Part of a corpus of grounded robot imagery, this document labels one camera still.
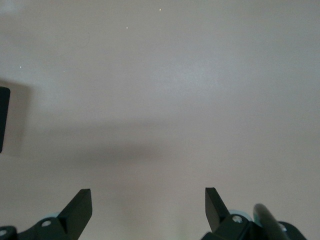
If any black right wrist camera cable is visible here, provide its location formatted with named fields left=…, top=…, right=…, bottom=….
left=253, top=203, right=289, bottom=240

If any black plastic box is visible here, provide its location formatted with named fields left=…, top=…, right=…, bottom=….
left=0, top=86, right=11, bottom=154

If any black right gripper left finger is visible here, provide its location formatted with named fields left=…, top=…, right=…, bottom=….
left=17, top=188, right=93, bottom=240

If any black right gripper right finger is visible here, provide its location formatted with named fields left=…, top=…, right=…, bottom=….
left=201, top=187, right=251, bottom=240

